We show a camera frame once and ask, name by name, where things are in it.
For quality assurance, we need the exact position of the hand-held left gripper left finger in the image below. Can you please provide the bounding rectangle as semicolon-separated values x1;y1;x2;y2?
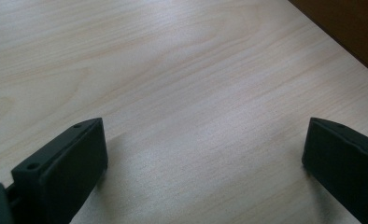
11;117;108;224

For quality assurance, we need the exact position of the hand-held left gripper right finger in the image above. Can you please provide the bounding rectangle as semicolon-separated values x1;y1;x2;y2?
301;117;368;224

